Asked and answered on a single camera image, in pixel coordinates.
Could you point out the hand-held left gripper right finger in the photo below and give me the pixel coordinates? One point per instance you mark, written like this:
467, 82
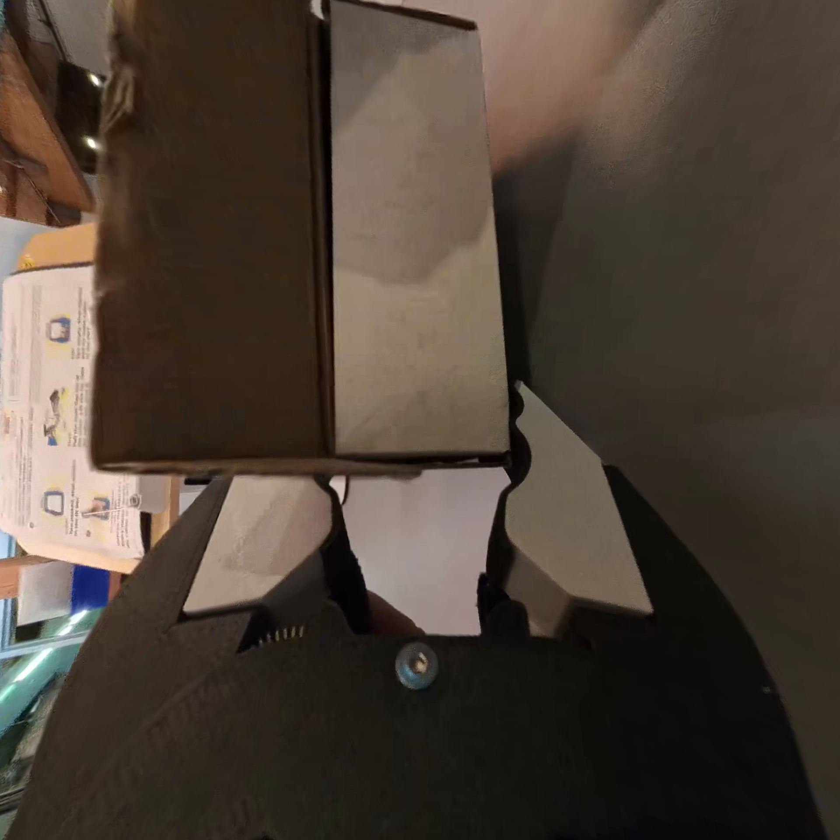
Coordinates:
571, 525

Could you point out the white cardboard box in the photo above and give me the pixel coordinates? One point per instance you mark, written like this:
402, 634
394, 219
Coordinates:
407, 262

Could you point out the printed instruction sheet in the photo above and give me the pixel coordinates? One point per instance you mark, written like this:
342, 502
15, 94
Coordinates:
39, 407

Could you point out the person's left hand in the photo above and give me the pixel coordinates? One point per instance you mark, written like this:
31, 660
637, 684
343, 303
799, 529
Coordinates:
394, 617

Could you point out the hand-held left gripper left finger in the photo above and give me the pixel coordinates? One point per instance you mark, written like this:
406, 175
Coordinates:
262, 538

